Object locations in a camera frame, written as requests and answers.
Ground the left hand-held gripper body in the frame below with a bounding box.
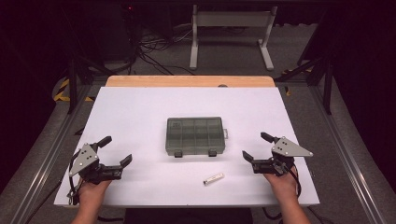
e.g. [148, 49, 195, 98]
[68, 142, 125, 185]

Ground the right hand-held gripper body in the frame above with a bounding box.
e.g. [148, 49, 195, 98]
[251, 135, 314, 178]

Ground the small white tube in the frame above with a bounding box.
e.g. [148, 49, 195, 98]
[203, 173, 226, 187]

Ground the grey plastic compartment box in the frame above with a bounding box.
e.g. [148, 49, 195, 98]
[164, 116, 230, 159]

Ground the person's left hand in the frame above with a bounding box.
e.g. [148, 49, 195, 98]
[77, 177, 113, 206]

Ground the person's right hand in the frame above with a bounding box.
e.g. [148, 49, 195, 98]
[262, 170, 301, 203]

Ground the yellow black floor tape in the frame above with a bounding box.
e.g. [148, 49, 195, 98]
[53, 77, 95, 103]

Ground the black metal stand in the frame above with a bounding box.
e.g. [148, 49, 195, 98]
[274, 55, 334, 116]
[66, 55, 110, 115]

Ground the white table board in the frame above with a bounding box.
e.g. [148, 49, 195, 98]
[53, 86, 320, 208]

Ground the person's dark lap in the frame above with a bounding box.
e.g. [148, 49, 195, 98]
[123, 207, 254, 224]

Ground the wooden table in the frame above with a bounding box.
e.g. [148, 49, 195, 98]
[105, 75, 276, 89]

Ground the black equipment cabinet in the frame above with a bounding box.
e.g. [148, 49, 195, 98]
[69, 0, 143, 63]

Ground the white metal stand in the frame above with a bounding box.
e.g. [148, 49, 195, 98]
[189, 4, 278, 72]

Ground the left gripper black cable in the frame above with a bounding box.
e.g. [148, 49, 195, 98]
[23, 150, 84, 224]

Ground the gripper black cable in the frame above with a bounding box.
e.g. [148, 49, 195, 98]
[289, 164, 303, 199]
[23, 150, 84, 224]

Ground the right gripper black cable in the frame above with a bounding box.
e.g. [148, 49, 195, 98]
[289, 164, 303, 199]

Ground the aluminium rail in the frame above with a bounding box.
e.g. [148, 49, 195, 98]
[8, 83, 94, 224]
[307, 83, 389, 224]

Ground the black floor cables bundle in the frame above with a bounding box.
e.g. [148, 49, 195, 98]
[124, 26, 197, 77]

